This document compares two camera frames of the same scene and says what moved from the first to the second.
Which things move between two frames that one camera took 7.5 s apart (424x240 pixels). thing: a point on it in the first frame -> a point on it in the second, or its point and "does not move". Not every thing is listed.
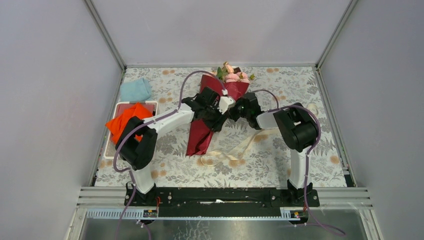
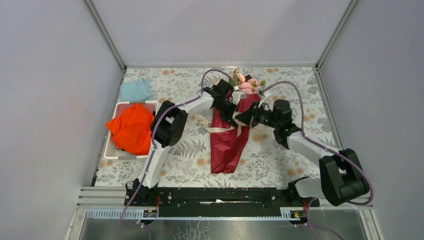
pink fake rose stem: x=229 y=67 -> x=238 y=78
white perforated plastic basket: x=120 y=107 does not move
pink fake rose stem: x=243 y=76 -> x=255 y=82
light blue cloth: x=139 y=91 does not move
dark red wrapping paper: x=200 y=135 -> x=226 y=145
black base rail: x=221 y=202 does not move
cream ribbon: x=227 y=150 -> x=203 y=118
